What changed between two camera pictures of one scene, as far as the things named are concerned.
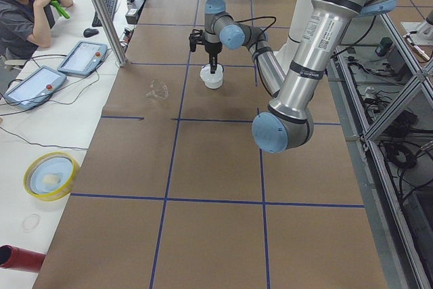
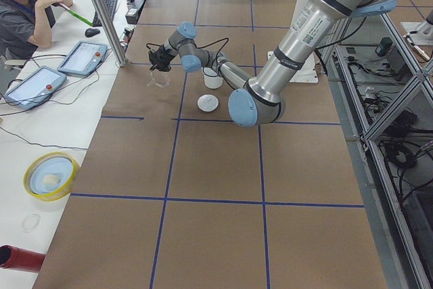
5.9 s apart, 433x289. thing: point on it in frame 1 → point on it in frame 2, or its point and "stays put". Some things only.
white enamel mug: [212, 80] stays put
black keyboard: [110, 2] stays put
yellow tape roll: [51, 176] stays put
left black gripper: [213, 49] → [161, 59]
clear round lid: [30, 223] stays put
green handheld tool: [60, 9] → [76, 15]
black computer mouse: [89, 32] stays put
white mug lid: [208, 76] → [208, 103]
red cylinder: [18, 258] stays put
